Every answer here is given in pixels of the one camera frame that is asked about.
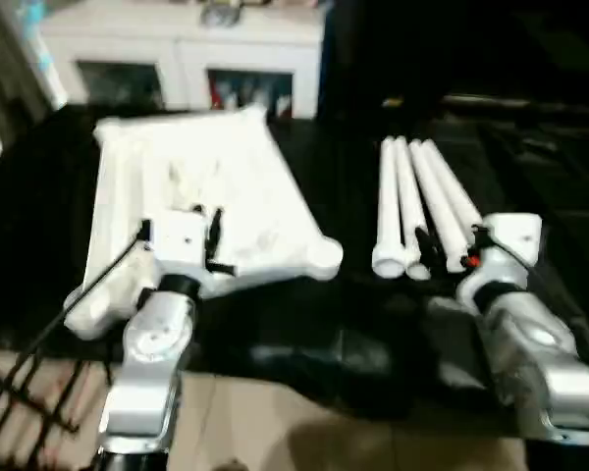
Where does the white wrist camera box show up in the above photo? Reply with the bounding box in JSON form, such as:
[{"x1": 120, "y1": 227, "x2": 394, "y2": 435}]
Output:
[
  {"x1": 146, "y1": 210, "x2": 213, "y2": 287},
  {"x1": 455, "y1": 211, "x2": 544, "y2": 316}
]

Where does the grey curtain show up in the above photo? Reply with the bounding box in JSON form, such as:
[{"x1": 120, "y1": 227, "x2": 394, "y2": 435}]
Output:
[{"x1": 0, "y1": 13, "x2": 66, "y2": 164}]

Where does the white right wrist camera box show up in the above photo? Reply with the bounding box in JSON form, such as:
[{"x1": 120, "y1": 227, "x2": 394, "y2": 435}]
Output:
[{"x1": 455, "y1": 211, "x2": 544, "y2": 316}]

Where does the grey metal bar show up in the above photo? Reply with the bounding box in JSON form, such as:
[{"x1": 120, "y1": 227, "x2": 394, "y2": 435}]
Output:
[{"x1": 440, "y1": 94, "x2": 589, "y2": 113}]

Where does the white glass-door cabinet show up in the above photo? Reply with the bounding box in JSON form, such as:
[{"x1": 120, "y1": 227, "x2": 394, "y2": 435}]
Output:
[{"x1": 37, "y1": 0, "x2": 329, "y2": 120}]

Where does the white plastic table leg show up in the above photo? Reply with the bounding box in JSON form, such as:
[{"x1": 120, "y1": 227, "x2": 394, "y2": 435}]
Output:
[
  {"x1": 371, "y1": 136, "x2": 409, "y2": 279},
  {"x1": 407, "y1": 138, "x2": 465, "y2": 274},
  {"x1": 421, "y1": 138, "x2": 485, "y2": 257},
  {"x1": 394, "y1": 137, "x2": 434, "y2": 282}
]

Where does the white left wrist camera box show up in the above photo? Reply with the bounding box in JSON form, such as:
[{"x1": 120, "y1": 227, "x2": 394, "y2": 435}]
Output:
[{"x1": 146, "y1": 210, "x2": 213, "y2": 287}]

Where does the black mat cloth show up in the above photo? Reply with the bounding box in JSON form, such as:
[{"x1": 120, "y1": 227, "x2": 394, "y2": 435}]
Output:
[{"x1": 0, "y1": 99, "x2": 589, "y2": 434}]

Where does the white plastic table top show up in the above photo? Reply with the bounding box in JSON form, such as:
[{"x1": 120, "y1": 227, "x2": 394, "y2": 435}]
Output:
[{"x1": 63, "y1": 104, "x2": 346, "y2": 342}]

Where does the grey bundle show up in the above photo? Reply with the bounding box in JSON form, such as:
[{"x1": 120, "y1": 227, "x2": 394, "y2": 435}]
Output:
[{"x1": 197, "y1": 3, "x2": 241, "y2": 26}]

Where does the black folding table frame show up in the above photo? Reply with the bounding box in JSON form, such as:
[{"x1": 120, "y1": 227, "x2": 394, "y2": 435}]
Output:
[{"x1": 0, "y1": 341, "x2": 95, "y2": 439}]

